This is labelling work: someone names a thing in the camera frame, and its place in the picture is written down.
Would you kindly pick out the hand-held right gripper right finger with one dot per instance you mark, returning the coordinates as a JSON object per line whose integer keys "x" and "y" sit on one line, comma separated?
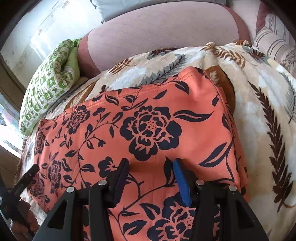
{"x": 182, "y": 183}

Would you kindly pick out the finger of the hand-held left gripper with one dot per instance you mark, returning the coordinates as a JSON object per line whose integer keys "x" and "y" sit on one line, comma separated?
{"x": 29, "y": 175}

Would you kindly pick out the wooden stained glass door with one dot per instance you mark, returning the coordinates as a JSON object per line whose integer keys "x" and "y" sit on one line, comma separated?
{"x": 7, "y": 120}

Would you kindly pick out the grey pillow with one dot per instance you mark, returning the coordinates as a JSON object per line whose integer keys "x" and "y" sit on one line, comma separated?
{"x": 115, "y": 9}

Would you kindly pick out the orange floral shirt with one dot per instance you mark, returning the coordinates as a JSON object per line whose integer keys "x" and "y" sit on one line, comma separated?
{"x": 150, "y": 104}

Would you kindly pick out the leaf print blanket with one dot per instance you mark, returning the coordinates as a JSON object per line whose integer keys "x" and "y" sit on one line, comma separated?
{"x": 254, "y": 111}

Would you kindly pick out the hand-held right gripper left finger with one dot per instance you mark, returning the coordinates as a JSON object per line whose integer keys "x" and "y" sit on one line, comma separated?
{"x": 121, "y": 178}

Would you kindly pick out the pink sofa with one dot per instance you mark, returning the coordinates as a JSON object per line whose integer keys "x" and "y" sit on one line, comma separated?
{"x": 245, "y": 16}

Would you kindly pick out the person's left hand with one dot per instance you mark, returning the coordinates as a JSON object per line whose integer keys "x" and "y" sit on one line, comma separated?
{"x": 29, "y": 216}

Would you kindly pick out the green patterned pillow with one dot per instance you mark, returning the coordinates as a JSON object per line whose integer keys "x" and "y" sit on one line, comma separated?
{"x": 50, "y": 81}

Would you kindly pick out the striped floral cushion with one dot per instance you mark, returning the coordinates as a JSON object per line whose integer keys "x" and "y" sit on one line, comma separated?
{"x": 272, "y": 39}

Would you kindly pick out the pink bolster cushion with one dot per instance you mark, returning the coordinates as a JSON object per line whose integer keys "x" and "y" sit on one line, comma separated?
{"x": 161, "y": 30}

